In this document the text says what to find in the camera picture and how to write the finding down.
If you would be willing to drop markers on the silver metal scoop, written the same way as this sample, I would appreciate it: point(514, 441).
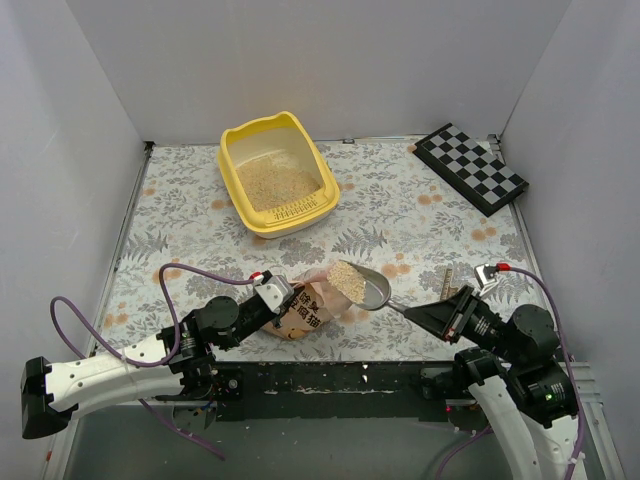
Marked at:
point(377, 291)

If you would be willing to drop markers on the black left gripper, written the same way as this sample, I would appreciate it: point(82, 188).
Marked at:
point(258, 304)

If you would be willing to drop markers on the beige litter in scoop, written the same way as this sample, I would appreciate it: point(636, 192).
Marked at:
point(348, 281)

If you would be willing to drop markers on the beige litter in box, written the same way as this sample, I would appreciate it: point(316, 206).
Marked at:
point(269, 185)

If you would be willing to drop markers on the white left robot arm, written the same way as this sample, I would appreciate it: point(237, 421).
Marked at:
point(53, 394)

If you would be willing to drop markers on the pink cat litter bag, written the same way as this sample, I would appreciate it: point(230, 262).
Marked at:
point(318, 303)

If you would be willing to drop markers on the wooden ruler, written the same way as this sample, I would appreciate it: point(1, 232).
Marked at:
point(447, 290)

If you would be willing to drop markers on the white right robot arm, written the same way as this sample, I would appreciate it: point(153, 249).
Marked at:
point(512, 373)

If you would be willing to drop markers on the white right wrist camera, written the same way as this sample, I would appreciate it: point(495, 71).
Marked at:
point(486, 277)

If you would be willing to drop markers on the yellow cat litter box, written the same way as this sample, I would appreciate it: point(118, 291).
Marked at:
point(282, 139)

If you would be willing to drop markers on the floral tablecloth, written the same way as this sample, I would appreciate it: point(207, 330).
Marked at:
point(186, 243)

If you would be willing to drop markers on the black folding chessboard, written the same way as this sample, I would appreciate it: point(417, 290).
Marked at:
point(470, 169)

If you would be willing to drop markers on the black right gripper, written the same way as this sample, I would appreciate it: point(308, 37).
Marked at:
point(460, 316)

